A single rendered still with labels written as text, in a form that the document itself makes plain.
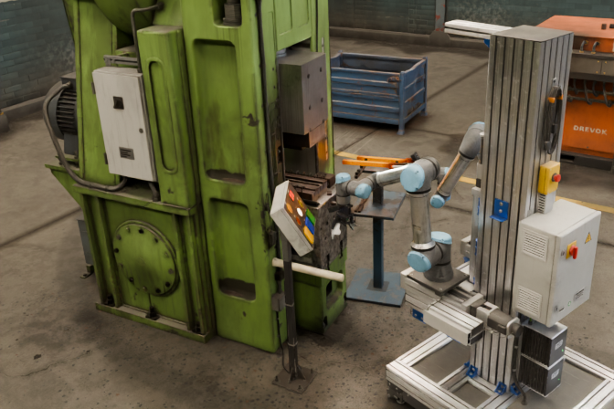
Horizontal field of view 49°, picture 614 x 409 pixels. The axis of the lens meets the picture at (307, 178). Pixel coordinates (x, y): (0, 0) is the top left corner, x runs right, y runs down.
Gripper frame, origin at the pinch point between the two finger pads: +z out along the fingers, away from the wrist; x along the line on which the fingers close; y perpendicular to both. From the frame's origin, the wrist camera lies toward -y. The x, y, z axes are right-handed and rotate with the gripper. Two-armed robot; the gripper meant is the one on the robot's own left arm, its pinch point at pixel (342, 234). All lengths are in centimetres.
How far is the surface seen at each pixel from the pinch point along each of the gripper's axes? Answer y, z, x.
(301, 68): -41, -81, 11
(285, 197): -12.9, -26.4, -26.2
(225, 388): -39, 93, -59
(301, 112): -41, -57, 10
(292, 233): -1.3, -12.4, -31.8
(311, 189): -47, -6, 18
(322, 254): -37, 34, 16
